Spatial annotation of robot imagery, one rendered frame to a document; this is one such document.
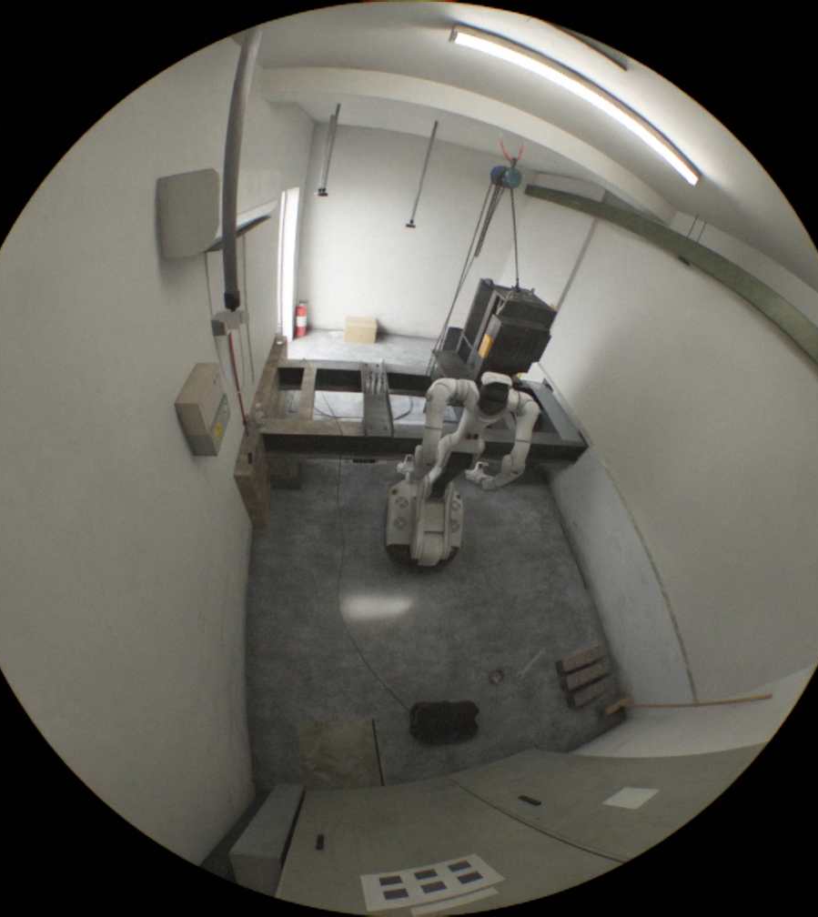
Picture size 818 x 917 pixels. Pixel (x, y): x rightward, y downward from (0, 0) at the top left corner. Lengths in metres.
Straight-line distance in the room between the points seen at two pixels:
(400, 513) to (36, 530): 2.02
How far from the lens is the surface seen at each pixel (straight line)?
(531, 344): 2.45
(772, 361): 2.38
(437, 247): 4.54
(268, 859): 1.39
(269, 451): 2.42
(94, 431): 0.90
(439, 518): 2.14
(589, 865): 1.10
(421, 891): 1.13
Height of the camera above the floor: 2.22
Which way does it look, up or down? 48 degrees down
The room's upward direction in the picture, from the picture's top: 17 degrees clockwise
